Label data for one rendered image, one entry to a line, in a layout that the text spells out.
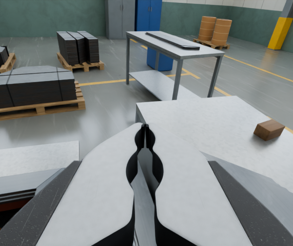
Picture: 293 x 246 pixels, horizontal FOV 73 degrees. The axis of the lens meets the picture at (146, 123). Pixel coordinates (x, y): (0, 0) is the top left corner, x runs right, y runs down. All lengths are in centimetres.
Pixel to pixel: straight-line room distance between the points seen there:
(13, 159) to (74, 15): 754
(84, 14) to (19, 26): 218
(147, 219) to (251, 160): 41
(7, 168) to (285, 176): 119
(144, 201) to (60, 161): 54
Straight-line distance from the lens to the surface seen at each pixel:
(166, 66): 485
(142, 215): 77
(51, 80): 298
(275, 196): 67
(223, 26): 796
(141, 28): 851
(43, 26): 846
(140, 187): 84
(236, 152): 80
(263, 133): 92
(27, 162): 120
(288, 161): 87
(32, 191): 93
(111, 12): 808
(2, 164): 124
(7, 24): 853
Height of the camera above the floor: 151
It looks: 33 degrees down
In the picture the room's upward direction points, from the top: 4 degrees clockwise
